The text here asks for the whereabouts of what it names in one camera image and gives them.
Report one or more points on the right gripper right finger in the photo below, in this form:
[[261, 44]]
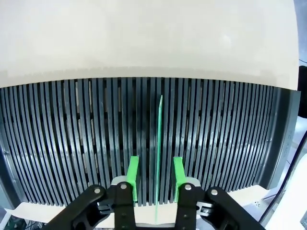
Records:
[[188, 206]]

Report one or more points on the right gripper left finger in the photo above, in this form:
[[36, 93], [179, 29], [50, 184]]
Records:
[[123, 206]]

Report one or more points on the green circuit board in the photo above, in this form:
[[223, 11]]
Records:
[[158, 143]]

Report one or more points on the black slotted board rack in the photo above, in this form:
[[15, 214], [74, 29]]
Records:
[[72, 131]]

